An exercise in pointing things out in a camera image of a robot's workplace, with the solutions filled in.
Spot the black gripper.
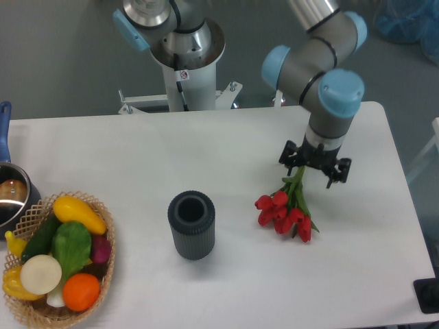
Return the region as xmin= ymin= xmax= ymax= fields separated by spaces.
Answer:
xmin=278 ymin=140 xmax=352 ymax=188

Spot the red tulip bouquet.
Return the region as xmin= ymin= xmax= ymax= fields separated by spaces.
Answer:
xmin=254 ymin=167 xmax=319 ymax=243

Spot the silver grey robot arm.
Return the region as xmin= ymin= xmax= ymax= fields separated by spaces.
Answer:
xmin=112 ymin=1 xmax=367 ymax=183

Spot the dark grey ribbed vase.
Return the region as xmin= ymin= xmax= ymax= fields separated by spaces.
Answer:
xmin=167 ymin=191 xmax=215 ymax=260

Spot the black device at table edge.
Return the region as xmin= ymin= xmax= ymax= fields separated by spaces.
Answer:
xmin=413 ymin=278 xmax=438 ymax=314

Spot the blue plastic bag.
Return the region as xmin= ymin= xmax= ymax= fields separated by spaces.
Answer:
xmin=373 ymin=1 xmax=438 ymax=64

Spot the purple red onion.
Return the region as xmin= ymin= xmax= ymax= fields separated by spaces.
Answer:
xmin=90 ymin=235 xmax=111 ymax=264

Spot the yellow squash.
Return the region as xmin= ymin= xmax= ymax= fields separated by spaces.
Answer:
xmin=52 ymin=195 xmax=107 ymax=235

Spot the green lettuce leaf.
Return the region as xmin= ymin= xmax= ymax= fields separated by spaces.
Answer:
xmin=51 ymin=221 xmax=92 ymax=284

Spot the orange fruit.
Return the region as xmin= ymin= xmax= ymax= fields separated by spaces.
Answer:
xmin=62 ymin=273 xmax=100 ymax=312

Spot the green cucumber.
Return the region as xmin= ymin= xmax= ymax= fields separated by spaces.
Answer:
xmin=21 ymin=214 xmax=62 ymax=264

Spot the white leek stalk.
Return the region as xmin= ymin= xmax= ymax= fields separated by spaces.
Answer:
xmin=47 ymin=283 xmax=65 ymax=308

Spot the white round onion slice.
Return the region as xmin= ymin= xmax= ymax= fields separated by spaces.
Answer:
xmin=20 ymin=254 xmax=62 ymax=295

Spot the woven wicker basket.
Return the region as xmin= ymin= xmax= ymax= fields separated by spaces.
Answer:
xmin=1 ymin=191 xmax=117 ymax=329

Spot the yellow bell pepper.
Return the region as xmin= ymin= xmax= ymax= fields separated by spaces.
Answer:
xmin=2 ymin=266 xmax=44 ymax=301

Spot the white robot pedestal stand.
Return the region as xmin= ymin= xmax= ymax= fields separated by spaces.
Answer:
xmin=118 ymin=64 xmax=244 ymax=114

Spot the blue handled saucepan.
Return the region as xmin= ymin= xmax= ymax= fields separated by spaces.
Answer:
xmin=1 ymin=101 xmax=40 ymax=241

